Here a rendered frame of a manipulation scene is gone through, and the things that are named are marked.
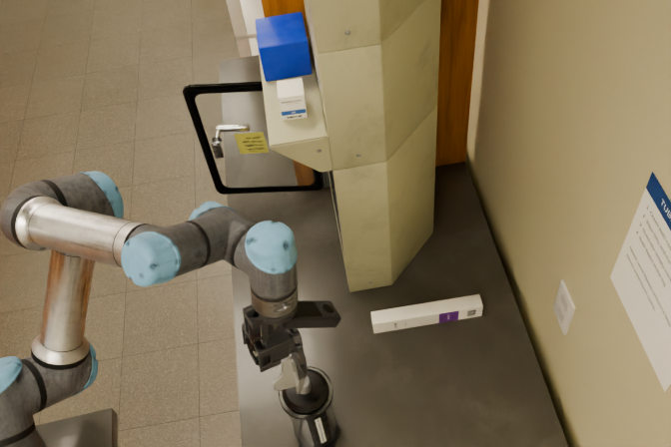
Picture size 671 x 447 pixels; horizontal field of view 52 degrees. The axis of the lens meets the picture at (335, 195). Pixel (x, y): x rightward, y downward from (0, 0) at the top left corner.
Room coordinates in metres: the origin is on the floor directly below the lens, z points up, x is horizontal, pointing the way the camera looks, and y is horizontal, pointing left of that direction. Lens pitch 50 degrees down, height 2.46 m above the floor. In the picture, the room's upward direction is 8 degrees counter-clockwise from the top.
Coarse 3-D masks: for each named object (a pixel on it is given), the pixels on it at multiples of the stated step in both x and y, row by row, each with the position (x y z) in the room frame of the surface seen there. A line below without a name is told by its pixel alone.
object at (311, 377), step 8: (312, 376) 0.61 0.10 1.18; (320, 376) 0.61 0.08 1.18; (312, 384) 0.59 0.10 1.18; (320, 384) 0.59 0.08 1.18; (288, 392) 0.59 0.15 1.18; (296, 392) 0.58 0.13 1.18; (304, 392) 0.58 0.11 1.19; (312, 392) 0.58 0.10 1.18; (320, 392) 0.58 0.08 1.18; (328, 392) 0.58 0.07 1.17; (288, 400) 0.57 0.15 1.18; (296, 400) 0.57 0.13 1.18; (304, 400) 0.56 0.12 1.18; (312, 400) 0.56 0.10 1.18; (320, 400) 0.56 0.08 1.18; (296, 408) 0.55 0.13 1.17; (304, 408) 0.55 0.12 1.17; (312, 408) 0.55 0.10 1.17
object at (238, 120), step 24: (216, 96) 1.28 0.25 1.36; (240, 96) 1.27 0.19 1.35; (216, 120) 1.28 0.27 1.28; (240, 120) 1.27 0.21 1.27; (264, 120) 1.26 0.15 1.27; (240, 144) 1.27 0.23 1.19; (264, 144) 1.27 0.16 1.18; (240, 168) 1.28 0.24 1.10; (264, 168) 1.27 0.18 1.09; (288, 168) 1.26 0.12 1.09
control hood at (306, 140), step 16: (304, 80) 1.11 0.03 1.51; (272, 96) 1.08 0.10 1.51; (320, 96) 1.06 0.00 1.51; (272, 112) 1.03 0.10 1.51; (320, 112) 1.01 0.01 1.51; (272, 128) 0.98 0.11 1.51; (288, 128) 0.98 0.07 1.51; (304, 128) 0.97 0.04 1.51; (320, 128) 0.97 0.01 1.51; (272, 144) 0.94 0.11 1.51; (288, 144) 0.94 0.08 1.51; (304, 144) 0.94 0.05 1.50; (320, 144) 0.94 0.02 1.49; (304, 160) 0.94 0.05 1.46; (320, 160) 0.94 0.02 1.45
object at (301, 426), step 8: (312, 368) 0.64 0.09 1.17; (328, 376) 0.61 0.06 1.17; (328, 384) 0.60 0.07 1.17; (280, 392) 0.59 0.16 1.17; (280, 400) 0.58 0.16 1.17; (328, 400) 0.56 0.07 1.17; (288, 408) 0.56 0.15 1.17; (320, 408) 0.55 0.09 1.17; (328, 408) 0.57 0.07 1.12; (296, 416) 0.54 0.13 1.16; (304, 416) 0.54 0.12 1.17; (312, 416) 0.54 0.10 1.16; (328, 416) 0.56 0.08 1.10; (296, 424) 0.56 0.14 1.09; (304, 424) 0.55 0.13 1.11; (296, 432) 0.57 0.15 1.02; (304, 432) 0.55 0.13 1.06; (304, 440) 0.55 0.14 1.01; (312, 440) 0.54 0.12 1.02
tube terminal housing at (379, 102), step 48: (432, 0) 1.07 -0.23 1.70; (384, 48) 0.95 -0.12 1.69; (432, 48) 1.07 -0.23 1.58; (336, 96) 0.94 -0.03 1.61; (384, 96) 0.95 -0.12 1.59; (432, 96) 1.07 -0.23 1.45; (336, 144) 0.94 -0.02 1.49; (384, 144) 0.94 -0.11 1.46; (432, 144) 1.08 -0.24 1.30; (336, 192) 0.94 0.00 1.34; (384, 192) 0.94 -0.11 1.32; (432, 192) 1.08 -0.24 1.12; (384, 240) 0.94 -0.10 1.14
